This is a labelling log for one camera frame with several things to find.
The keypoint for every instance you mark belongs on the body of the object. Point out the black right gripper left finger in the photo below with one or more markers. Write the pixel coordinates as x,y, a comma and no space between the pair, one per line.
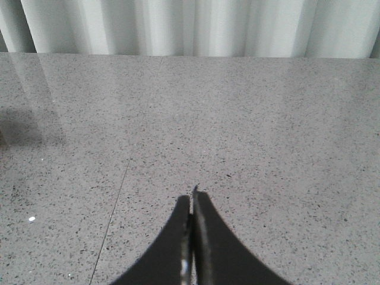
168,259

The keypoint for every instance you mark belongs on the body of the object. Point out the pale green curtain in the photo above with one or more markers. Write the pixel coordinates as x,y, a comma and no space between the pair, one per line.
314,29

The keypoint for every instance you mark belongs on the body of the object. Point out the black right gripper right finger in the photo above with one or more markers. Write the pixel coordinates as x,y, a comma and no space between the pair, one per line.
220,257

